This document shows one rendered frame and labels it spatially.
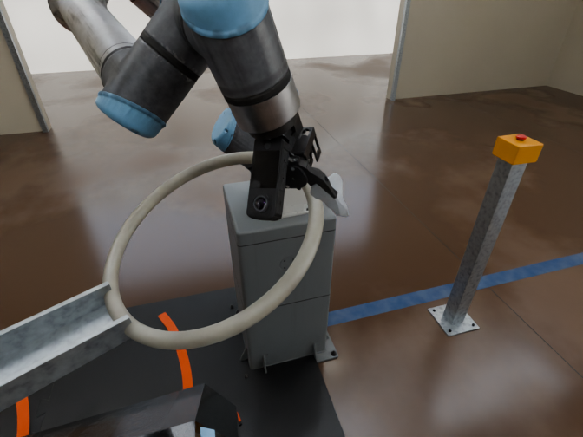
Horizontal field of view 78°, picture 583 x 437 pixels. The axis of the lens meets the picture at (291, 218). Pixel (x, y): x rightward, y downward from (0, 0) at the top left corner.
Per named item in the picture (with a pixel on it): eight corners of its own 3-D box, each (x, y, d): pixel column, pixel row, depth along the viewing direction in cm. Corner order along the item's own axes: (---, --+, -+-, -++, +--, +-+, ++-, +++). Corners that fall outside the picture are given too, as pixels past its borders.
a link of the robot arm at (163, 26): (134, 21, 50) (153, 42, 42) (182, -51, 48) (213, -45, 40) (188, 65, 57) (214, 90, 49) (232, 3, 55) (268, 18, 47)
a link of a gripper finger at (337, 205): (364, 187, 60) (323, 155, 57) (358, 215, 57) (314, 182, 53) (351, 194, 62) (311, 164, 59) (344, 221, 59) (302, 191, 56)
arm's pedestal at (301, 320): (227, 307, 213) (209, 179, 165) (307, 290, 224) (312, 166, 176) (242, 383, 173) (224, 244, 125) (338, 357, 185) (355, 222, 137)
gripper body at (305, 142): (324, 155, 59) (304, 90, 50) (311, 194, 54) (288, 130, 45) (281, 157, 62) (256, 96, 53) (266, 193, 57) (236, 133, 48)
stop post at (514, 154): (479, 329, 200) (562, 145, 139) (448, 336, 195) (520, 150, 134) (456, 303, 216) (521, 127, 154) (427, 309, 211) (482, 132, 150)
